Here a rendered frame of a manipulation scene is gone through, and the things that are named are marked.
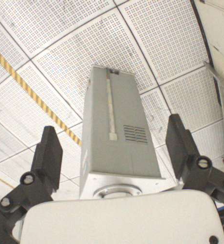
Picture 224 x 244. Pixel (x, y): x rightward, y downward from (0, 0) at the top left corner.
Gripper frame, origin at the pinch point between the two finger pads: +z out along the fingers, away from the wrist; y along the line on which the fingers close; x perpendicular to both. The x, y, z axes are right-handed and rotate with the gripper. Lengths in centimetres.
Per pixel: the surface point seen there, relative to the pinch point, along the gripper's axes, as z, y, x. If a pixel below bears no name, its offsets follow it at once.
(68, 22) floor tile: 101, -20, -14
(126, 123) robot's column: 53, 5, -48
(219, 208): 14, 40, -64
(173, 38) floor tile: 101, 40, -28
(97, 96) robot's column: 68, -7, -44
